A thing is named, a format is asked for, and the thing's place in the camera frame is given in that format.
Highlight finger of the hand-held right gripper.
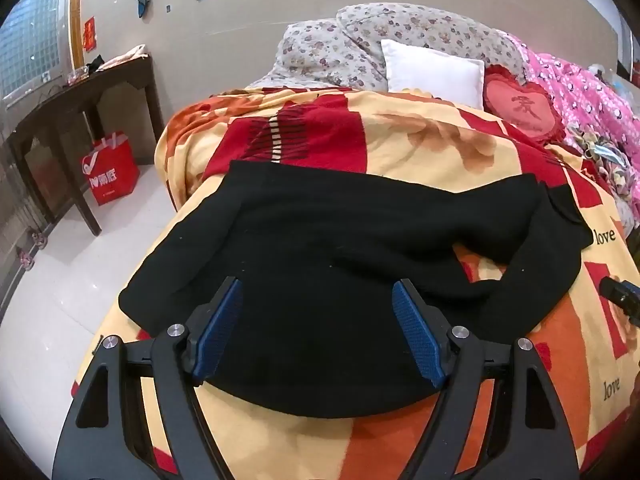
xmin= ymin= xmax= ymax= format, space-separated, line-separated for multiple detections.
xmin=599 ymin=276 xmax=640 ymax=331

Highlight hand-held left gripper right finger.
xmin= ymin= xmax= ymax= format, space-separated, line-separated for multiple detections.
xmin=391 ymin=279 xmax=581 ymax=480

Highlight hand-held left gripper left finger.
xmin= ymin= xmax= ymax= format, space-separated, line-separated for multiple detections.
xmin=51 ymin=276 xmax=246 ymax=480

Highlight black pants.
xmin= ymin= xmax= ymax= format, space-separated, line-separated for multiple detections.
xmin=118 ymin=160 xmax=593 ymax=418

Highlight crumpled patterned cloth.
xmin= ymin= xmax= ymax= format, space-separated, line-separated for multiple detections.
xmin=570 ymin=125 xmax=640 ymax=221

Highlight red shopping bag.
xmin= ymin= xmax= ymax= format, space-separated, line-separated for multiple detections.
xmin=81 ymin=131 xmax=141 ymax=207

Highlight red and yellow printed blanket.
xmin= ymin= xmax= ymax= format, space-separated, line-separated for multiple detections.
xmin=70 ymin=87 xmax=640 ymax=480

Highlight pink printed quilt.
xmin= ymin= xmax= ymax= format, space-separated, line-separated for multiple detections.
xmin=505 ymin=32 xmax=640 ymax=176

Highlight red heart-shaped cushion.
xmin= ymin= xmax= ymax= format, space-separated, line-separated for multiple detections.
xmin=482 ymin=64 xmax=566 ymax=143

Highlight white pillow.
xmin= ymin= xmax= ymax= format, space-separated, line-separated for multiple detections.
xmin=381 ymin=39 xmax=486 ymax=110

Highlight dark wooden table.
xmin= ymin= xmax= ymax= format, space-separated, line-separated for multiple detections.
xmin=5 ymin=55 xmax=166 ymax=237

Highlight pink folded cloth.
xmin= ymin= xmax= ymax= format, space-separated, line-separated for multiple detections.
xmin=96 ymin=44 xmax=151 ymax=72

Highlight grey floral quilt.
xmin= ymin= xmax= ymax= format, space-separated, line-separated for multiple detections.
xmin=247 ymin=4 xmax=528 ymax=96

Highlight glass block window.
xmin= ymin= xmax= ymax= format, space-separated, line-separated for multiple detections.
xmin=0 ymin=0 xmax=68 ymax=106

